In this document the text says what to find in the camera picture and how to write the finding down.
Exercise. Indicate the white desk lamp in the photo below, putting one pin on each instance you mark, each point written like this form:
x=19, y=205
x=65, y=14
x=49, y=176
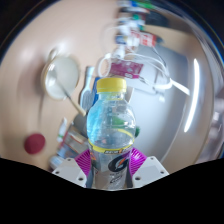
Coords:
x=192, y=96

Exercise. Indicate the beige spoon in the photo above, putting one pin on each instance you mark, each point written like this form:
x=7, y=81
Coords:
x=75, y=104

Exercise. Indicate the white green marker pen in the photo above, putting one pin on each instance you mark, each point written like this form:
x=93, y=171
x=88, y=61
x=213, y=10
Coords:
x=62, y=130

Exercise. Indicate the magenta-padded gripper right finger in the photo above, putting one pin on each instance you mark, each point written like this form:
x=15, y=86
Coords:
x=137, y=160

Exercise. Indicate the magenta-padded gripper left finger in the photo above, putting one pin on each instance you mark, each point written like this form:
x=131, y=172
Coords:
x=83, y=161

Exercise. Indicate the flat round red coaster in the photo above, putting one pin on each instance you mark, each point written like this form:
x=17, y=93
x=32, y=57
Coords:
x=34, y=143

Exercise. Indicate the clear yellow-capped drink bottle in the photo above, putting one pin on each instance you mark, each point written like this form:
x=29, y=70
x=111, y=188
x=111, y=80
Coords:
x=111, y=133

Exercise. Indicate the pink packet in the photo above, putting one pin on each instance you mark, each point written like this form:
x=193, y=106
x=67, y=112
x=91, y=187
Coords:
x=126, y=69

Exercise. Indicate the red and white canister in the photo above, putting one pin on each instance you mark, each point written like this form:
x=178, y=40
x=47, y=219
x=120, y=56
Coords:
x=143, y=38

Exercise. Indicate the cream cup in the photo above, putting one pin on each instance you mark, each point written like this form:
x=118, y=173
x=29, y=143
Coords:
x=63, y=76

